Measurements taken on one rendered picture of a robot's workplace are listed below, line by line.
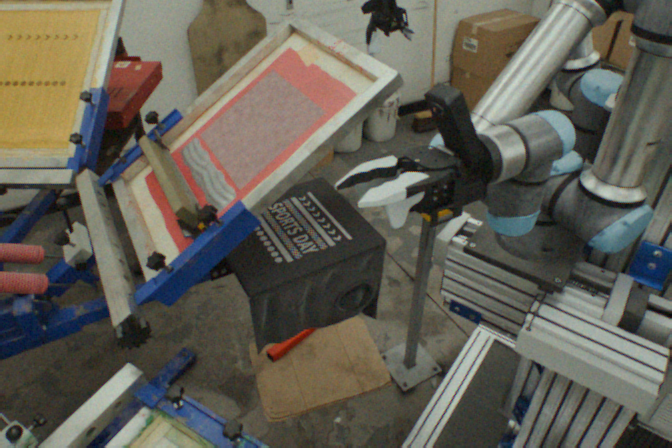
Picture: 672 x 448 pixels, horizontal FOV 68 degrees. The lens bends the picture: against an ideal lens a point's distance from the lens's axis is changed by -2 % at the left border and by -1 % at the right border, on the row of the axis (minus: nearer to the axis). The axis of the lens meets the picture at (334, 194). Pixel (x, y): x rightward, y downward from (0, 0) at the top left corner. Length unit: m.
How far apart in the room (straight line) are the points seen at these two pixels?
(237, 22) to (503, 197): 2.83
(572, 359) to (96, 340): 2.24
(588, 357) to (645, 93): 0.53
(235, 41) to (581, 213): 2.78
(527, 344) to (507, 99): 0.55
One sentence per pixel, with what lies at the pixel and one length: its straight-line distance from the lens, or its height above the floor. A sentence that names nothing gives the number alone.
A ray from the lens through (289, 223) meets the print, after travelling 1.70.
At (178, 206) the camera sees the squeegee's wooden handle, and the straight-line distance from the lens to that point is 1.24.
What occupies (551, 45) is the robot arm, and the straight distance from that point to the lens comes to 0.90.
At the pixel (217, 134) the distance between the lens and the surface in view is 1.53.
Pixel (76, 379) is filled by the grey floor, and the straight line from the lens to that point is 2.70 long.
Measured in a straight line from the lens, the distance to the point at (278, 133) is 1.36.
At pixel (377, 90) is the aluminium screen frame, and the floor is 1.52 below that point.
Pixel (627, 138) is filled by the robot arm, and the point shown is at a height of 1.61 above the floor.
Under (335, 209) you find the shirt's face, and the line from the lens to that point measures 1.75.
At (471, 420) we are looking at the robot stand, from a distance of 2.15.
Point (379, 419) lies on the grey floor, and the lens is 2.33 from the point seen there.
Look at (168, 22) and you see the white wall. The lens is 3.39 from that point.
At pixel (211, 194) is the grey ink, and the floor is 1.25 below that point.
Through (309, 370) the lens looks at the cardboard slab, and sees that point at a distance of 2.43.
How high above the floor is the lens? 2.01
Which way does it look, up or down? 35 degrees down
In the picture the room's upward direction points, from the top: straight up
